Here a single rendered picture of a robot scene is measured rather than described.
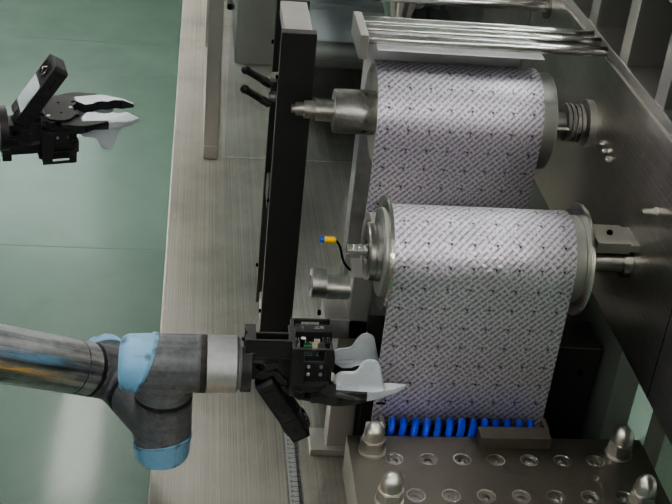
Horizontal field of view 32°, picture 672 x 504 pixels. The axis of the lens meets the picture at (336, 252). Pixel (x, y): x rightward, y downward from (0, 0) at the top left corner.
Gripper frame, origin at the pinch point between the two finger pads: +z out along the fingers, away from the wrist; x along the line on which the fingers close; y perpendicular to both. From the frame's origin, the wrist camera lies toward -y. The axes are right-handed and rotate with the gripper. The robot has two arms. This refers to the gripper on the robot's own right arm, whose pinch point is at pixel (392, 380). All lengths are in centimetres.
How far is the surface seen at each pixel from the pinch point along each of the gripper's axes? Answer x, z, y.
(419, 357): -0.1, 3.1, 3.9
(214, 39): 102, -24, 8
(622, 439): -7.9, 29.6, -2.7
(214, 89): 102, -23, -3
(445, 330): -0.1, 5.9, 8.3
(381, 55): 41, 0, 29
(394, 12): 76, 7, 24
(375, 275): 2.9, -3.5, 14.4
